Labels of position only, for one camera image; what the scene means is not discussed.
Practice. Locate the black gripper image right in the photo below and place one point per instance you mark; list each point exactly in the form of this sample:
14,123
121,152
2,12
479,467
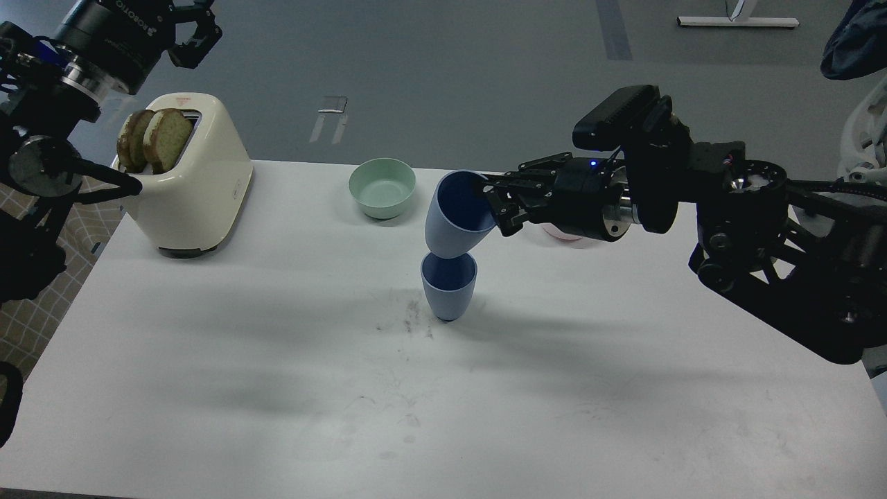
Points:
586,197

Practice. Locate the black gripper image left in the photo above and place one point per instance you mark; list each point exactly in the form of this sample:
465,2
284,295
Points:
125,39

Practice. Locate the blue cup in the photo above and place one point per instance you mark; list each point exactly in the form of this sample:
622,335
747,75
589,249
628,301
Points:
448,284
459,216

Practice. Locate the pink bowl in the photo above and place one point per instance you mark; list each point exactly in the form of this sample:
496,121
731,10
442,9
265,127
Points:
561,235

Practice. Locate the toast slice front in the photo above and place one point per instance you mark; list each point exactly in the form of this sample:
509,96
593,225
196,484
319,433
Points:
166,136

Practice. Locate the toast slice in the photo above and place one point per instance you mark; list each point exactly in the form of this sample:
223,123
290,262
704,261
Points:
129,145
166,136

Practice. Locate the toast slice rear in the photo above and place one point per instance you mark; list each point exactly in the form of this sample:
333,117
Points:
129,145

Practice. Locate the green bowl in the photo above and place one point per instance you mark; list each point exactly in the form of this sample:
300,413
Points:
383,187

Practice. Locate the cream white toaster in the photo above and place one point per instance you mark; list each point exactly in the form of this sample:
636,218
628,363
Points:
191,209

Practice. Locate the white desk leg base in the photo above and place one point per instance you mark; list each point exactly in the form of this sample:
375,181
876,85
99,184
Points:
741,17

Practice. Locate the checkered cloth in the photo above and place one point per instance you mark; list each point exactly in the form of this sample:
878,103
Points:
27,326

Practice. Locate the white office chair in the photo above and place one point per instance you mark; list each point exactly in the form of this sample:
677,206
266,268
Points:
862,150

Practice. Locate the dark blue jacket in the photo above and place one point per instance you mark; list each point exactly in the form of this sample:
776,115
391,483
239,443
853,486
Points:
857,46

